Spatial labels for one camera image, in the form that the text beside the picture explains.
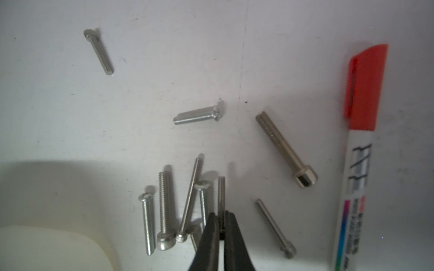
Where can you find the long brass screw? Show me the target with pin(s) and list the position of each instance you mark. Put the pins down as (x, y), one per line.
(303, 173)

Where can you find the slim silver screw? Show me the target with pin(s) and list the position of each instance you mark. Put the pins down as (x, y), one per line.
(286, 246)

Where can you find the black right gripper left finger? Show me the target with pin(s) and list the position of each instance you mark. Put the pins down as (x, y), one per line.
(207, 254)

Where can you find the short flat-head silver screw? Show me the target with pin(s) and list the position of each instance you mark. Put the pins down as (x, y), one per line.
(203, 187)

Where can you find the red marker pen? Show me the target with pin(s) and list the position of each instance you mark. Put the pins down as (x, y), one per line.
(364, 86)

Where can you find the white plastic storage box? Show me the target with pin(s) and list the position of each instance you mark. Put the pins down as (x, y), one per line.
(42, 249)

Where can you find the thin long silver screw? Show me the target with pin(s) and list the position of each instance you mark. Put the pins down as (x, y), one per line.
(181, 234)

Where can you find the thick threaded silver screw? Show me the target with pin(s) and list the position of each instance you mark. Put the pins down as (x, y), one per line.
(166, 236)

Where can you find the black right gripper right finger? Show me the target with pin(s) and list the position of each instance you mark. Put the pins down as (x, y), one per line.
(236, 256)

